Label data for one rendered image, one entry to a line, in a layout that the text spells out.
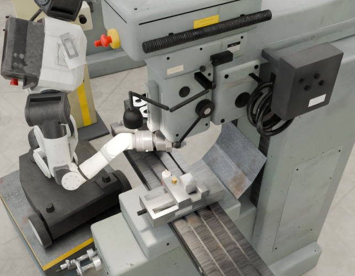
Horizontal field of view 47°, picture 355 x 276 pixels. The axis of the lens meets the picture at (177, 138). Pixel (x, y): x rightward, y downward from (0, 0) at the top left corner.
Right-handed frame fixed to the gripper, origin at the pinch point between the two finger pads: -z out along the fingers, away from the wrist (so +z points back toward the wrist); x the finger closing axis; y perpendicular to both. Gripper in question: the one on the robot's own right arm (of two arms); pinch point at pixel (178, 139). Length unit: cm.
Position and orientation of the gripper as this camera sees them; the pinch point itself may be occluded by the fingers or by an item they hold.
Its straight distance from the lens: 172.7
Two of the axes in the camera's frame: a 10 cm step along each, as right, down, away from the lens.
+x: -0.6, -6.7, 7.4
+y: 0.1, 7.4, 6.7
